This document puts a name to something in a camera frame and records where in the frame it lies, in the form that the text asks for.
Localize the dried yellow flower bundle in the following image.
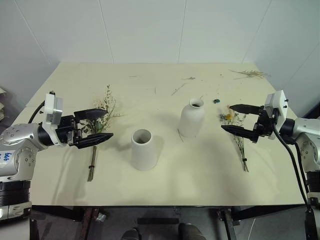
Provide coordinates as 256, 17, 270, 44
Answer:
216, 104, 250, 173

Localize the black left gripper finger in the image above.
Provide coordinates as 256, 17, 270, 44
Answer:
73, 108, 109, 122
74, 132, 115, 150

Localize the long dry twig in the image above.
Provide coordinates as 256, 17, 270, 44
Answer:
170, 82, 187, 97

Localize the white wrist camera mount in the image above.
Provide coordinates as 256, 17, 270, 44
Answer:
264, 90, 290, 140
40, 92, 65, 131

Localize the dark rounded shape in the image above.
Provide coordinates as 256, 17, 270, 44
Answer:
177, 222, 205, 240
120, 227, 141, 240

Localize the white cylinder vase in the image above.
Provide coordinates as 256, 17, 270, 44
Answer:
130, 128, 159, 172

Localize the rusty brown metal bar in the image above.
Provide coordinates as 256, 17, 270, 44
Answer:
83, 208, 99, 240

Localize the beige crumpled material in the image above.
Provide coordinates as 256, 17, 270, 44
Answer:
0, 85, 9, 124

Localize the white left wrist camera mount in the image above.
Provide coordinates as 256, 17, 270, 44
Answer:
40, 92, 65, 131

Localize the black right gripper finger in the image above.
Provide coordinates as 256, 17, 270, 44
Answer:
228, 103, 264, 117
220, 124, 259, 144

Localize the loose dried grass sprig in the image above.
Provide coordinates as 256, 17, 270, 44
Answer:
228, 69, 272, 81

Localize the dried white flower bundle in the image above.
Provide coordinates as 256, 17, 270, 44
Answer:
86, 84, 125, 183

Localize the white bottle-shaped vase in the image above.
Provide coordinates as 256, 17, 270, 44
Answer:
177, 97, 206, 138

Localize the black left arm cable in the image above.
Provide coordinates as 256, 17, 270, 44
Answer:
27, 99, 47, 125

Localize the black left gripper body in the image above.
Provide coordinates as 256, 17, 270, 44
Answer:
55, 114, 84, 148

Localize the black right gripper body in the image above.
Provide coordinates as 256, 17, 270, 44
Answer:
252, 105, 280, 138

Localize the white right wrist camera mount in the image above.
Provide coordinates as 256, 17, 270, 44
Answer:
264, 90, 290, 140

